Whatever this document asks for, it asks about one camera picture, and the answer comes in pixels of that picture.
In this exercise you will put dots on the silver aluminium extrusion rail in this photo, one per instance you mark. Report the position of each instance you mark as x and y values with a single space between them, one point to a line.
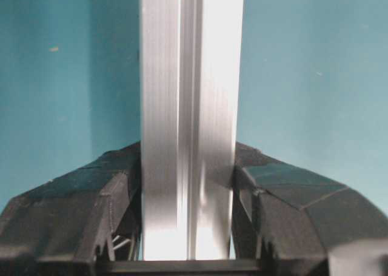
189 62

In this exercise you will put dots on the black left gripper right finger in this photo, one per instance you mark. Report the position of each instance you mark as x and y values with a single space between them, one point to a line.
301 223

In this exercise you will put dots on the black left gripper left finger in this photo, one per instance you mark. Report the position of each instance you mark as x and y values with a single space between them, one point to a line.
68 225

